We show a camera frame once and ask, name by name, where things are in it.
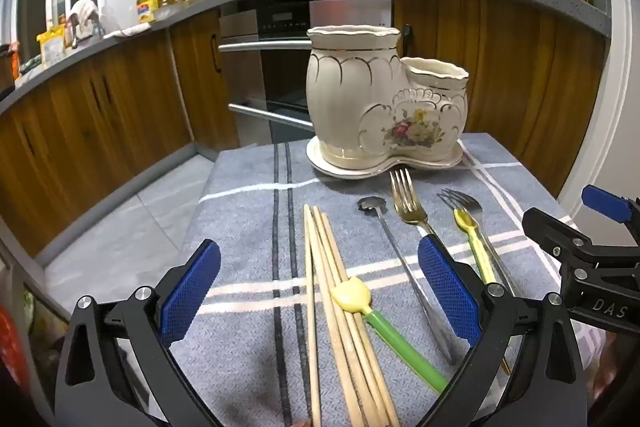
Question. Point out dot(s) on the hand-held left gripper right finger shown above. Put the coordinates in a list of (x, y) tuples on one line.
[(450, 292)]

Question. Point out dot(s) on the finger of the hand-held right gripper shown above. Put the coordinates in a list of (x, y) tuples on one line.
[(550, 232), (605, 202)]

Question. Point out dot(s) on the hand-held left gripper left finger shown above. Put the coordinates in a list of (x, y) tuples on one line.
[(192, 292)]

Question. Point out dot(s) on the silver metal fork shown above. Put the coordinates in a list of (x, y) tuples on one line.
[(492, 252)]

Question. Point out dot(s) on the small yellow plastic spoon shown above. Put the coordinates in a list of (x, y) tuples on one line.
[(462, 219)]

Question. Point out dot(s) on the gold metal fork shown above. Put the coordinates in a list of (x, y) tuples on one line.
[(406, 207)]

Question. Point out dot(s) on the wooden chopstick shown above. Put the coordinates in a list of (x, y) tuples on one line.
[(327, 287), (367, 372), (334, 252), (311, 307), (350, 357)]

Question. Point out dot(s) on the cream floral ceramic utensil holder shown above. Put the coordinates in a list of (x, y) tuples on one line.
[(350, 107)]

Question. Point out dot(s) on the grey striped tablecloth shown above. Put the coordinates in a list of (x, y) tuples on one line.
[(250, 257)]

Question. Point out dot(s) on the cream ceramic holder tray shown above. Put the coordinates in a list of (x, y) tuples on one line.
[(380, 171)]

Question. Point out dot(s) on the long wooden cabinet row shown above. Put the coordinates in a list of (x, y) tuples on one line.
[(100, 132)]

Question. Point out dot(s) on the red plastic bag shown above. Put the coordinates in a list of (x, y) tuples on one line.
[(12, 352)]

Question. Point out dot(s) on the stainless steel built-in oven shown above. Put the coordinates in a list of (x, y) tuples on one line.
[(280, 72)]

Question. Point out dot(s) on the white cloth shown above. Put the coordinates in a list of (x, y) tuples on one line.
[(127, 30)]

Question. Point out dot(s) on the yellow food packet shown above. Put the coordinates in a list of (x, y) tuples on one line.
[(50, 47)]

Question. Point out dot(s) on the yellow cooking oil bottle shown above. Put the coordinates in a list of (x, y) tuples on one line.
[(146, 9)]

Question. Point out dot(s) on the white hanging towel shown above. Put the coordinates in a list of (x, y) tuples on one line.
[(85, 14)]

